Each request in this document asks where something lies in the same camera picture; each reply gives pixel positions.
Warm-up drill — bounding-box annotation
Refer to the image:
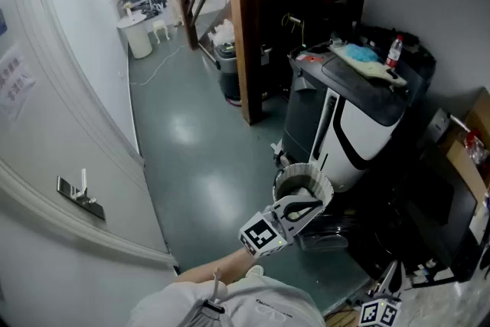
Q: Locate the black and white cleaning machine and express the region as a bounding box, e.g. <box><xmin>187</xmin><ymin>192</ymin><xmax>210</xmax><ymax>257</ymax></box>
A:
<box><xmin>269</xmin><ymin>41</ymin><xmax>437</xmax><ymax>193</ymax></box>

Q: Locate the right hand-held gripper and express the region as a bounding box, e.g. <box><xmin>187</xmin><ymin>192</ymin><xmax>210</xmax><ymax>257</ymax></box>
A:
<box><xmin>358</xmin><ymin>260</ymin><xmax>403</xmax><ymax>327</ymax></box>

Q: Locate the dark grey waste bin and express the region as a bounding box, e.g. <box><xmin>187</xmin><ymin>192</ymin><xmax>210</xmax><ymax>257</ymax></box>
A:
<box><xmin>213</xmin><ymin>41</ymin><xmax>243</xmax><ymax>106</ymax></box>

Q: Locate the metal door handle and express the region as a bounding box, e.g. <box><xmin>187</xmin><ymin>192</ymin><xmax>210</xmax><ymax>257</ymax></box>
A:
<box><xmin>56</xmin><ymin>168</ymin><xmax>107</xmax><ymax>221</ymax></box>

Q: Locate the white flat tray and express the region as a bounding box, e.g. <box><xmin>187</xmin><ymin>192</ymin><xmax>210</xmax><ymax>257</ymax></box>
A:
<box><xmin>328</xmin><ymin>43</ymin><xmax>408</xmax><ymax>90</ymax></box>

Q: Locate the person's white shirt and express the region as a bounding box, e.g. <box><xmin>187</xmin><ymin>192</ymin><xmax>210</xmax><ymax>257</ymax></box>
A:
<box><xmin>129</xmin><ymin>274</ymin><xmax>327</xmax><ymax>327</ymax></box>

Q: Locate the red capped spray bottle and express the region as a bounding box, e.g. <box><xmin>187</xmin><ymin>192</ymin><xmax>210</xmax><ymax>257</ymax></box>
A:
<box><xmin>385</xmin><ymin>34</ymin><xmax>404</xmax><ymax>70</ymax></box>

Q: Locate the yellow cable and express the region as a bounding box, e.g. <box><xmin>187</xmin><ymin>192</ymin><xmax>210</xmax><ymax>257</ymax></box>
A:
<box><xmin>281</xmin><ymin>12</ymin><xmax>308</xmax><ymax>47</ymax></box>

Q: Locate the blue fluffy cloth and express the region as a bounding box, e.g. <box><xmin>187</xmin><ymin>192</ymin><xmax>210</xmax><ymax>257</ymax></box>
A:
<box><xmin>344</xmin><ymin>43</ymin><xmax>380</xmax><ymax>63</ymax></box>

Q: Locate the white stool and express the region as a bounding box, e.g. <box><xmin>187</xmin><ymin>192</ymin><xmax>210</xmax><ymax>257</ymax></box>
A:
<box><xmin>152</xmin><ymin>19</ymin><xmax>171</xmax><ymax>44</ymax></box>

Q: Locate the white paper sign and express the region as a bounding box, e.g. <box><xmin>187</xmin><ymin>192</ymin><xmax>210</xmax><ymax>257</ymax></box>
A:
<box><xmin>0</xmin><ymin>43</ymin><xmax>38</xmax><ymax>123</ymax></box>

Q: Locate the white plastic bag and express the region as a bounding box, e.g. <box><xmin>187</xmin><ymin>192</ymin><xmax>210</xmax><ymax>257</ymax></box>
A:
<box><xmin>207</xmin><ymin>18</ymin><xmax>236</xmax><ymax>47</ymax></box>

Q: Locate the cardboard box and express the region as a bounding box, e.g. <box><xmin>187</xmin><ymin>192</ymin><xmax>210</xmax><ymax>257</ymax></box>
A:
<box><xmin>445</xmin><ymin>87</ymin><xmax>490</xmax><ymax>204</ymax></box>

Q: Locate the white round table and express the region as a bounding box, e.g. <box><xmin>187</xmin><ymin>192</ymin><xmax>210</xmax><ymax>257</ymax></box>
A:
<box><xmin>116</xmin><ymin>13</ymin><xmax>154</xmax><ymax>60</ymax></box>

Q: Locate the white floor cable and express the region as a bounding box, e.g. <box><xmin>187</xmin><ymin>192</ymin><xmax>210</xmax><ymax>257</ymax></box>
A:
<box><xmin>128</xmin><ymin>44</ymin><xmax>191</xmax><ymax>87</ymax></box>

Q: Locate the person's left forearm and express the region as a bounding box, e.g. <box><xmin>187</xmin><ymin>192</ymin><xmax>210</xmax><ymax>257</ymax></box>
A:
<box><xmin>171</xmin><ymin>247</ymin><xmax>256</xmax><ymax>285</ymax></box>

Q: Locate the wooden post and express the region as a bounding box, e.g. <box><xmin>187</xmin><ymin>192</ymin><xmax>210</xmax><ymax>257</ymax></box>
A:
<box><xmin>224</xmin><ymin>0</ymin><xmax>263</xmax><ymax>126</ymax></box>

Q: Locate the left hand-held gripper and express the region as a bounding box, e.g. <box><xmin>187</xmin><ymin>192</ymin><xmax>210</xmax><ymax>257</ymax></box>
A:
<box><xmin>239</xmin><ymin>195</ymin><xmax>326</xmax><ymax>257</ymax></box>

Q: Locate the silver grey box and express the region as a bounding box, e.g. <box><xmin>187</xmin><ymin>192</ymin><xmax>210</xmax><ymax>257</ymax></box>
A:
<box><xmin>416</xmin><ymin>107</ymin><xmax>452</xmax><ymax>150</ymax></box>

